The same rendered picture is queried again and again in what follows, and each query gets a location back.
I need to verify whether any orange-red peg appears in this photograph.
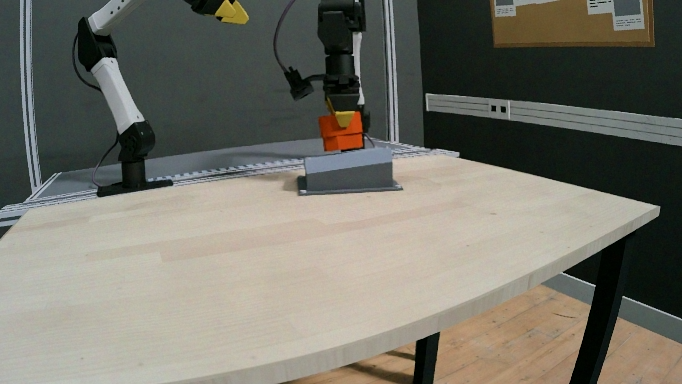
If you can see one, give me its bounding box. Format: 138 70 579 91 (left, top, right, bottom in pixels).
318 112 363 152

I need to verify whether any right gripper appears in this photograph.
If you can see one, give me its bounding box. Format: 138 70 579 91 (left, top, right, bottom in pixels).
184 0 249 24

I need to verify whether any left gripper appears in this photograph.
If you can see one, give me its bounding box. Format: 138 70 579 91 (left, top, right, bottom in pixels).
323 55 360 128

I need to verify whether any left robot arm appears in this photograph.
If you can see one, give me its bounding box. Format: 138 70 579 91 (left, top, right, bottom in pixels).
288 0 370 152

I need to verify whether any light blue flat plate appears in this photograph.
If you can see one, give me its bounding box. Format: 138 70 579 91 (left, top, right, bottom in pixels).
305 147 393 174

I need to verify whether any grey slotted metal rail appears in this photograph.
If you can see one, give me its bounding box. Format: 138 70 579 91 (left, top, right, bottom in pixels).
0 149 459 227

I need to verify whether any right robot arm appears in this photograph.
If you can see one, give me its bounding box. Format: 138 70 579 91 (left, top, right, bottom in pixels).
78 0 173 197

